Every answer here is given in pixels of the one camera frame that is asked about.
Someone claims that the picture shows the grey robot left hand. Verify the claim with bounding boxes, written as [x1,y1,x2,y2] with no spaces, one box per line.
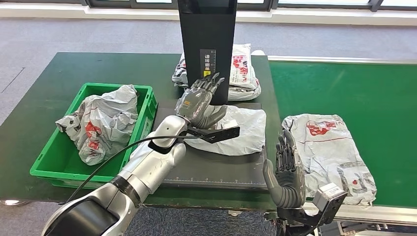
[175,72,228,123]

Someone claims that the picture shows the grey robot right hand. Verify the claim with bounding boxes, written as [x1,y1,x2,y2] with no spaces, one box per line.
[262,129,307,197]

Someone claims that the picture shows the grey parcel bag red logo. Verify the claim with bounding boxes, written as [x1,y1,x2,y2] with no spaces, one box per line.
[281,114,378,207]

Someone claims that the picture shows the grey parcel bag faded print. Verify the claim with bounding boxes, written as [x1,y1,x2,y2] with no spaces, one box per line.
[185,105,267,156]

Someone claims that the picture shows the grey red-print parcel bag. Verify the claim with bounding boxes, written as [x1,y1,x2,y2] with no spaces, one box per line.
[55,85,139,166]

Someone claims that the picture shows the white parcel bag black stripes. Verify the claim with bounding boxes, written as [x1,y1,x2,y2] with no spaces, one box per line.
[172,54,190,89]

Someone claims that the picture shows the white parcel bag red pictures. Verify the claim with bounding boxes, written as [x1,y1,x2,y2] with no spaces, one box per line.
[229,44,258,90]

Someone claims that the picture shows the black inbound scanner machine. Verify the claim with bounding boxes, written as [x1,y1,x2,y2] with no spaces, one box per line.
[148,0,268,191]

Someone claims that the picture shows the green conveyor belt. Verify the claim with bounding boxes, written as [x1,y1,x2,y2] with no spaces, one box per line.
[268,61,417,207]

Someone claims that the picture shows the black yellow ruler sticker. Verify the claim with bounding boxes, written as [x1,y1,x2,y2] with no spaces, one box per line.
[199,49,217,78]

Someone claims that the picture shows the dark green table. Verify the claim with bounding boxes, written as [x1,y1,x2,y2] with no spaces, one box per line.
[0,52,284,212]

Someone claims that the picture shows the white window sill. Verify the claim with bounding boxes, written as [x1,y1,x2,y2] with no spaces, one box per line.
[0,2,417,27]

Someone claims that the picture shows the green plastic crate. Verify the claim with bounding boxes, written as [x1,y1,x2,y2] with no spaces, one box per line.
[30,82,158,190]

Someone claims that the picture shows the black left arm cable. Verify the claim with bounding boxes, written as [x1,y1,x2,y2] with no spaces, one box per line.
[66,135,206,203]

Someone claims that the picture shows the dark window frame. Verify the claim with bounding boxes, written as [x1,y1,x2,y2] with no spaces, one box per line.
[0,0,417,12]

